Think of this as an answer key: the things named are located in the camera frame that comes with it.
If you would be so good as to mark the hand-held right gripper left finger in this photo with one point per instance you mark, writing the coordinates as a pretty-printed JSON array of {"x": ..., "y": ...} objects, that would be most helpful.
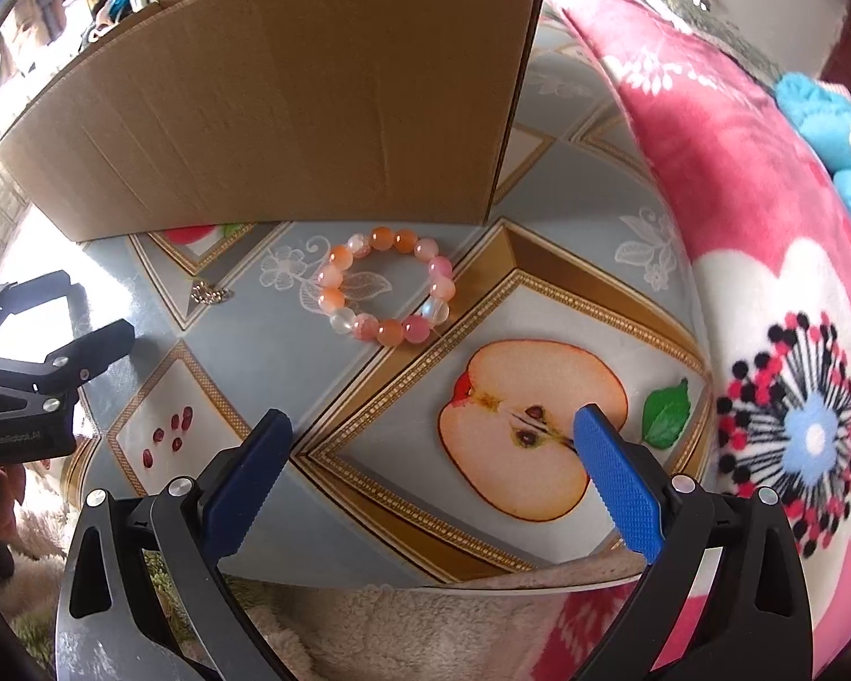
[{"x": 248, "y": 489}]

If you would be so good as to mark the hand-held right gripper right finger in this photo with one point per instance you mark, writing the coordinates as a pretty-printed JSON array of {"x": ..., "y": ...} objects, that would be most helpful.
[{"x": 620, "y": 489}]

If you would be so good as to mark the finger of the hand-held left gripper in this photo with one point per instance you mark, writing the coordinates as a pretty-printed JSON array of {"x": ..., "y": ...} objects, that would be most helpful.
[
  {"x": 28, "y": 298},
  {"x": 92, "y": 351}
]

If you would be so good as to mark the brown cardboard box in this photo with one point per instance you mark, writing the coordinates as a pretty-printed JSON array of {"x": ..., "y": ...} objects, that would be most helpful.
[{"x": 255, "y": 120}]

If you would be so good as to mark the person's left hand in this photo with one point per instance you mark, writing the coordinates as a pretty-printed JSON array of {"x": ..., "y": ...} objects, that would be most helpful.
[{"x": 3, "y": 503}]

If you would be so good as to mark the fruit print tablecloth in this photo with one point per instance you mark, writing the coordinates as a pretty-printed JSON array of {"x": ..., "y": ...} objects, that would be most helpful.
[{"x": 397, "y": 440}]

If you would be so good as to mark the pile of clothes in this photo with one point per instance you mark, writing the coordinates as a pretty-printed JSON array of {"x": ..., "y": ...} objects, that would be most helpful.
[{"x": 110, "y": 0}]

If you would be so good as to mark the pink floral blanket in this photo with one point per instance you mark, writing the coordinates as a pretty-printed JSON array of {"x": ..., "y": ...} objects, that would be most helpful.
[{"x": 716, "y": 156}]

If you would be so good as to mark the blue plush toy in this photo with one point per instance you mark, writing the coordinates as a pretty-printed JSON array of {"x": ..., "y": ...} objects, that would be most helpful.
[{"x": 822, "y": 106}]

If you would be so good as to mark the silver sequin cloth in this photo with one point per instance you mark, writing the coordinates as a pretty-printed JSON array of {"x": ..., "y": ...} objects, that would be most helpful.
[{"x": 723, "y": 35}]

